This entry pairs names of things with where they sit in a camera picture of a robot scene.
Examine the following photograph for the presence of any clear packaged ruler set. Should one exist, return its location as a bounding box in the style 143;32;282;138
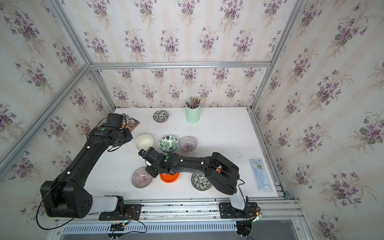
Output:
250;156;273;193

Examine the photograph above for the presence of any yellow illustrated children's book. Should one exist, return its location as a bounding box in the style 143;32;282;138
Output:
123;114;140;132

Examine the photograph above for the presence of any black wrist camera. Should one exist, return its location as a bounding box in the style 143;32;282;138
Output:
105;113;124;129
139;147;160;165

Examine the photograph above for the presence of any orange plastic bowl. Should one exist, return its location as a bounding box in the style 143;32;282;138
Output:
159;173;180;184

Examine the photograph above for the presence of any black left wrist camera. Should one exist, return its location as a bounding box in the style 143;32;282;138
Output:
105;113;124;129

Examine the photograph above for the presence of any mint green pencil cup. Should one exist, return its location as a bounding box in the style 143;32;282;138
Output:
186;105;200;124

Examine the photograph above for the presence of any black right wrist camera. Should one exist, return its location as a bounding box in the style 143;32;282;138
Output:
139;147;160;165

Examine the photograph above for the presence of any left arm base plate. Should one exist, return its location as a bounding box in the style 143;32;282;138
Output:
99;204;142;221

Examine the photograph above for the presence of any black white floral bowl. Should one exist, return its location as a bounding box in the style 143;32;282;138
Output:
191;174;212;192

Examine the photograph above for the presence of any pink floral black-leaf bowl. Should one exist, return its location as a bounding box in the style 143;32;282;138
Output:
153;110;169;123

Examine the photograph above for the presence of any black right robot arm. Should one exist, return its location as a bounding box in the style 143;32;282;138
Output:
139;147;246;211

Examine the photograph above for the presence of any green leaf pattern bowl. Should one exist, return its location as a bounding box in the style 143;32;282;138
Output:
159;135;179;153

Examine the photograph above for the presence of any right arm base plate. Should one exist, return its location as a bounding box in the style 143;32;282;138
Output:
219;202;261;219

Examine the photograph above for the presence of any purple striped bowl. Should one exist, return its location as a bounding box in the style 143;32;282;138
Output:
179;136;197;152
132;167;153;189

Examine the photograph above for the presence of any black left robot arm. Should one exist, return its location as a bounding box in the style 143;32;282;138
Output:
40;127;133;219

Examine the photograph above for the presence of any cream white bowl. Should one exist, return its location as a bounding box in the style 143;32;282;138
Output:
135;134;154;151

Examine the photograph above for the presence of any coloured pencils bundle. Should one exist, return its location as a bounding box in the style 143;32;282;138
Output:
185;97;201;109

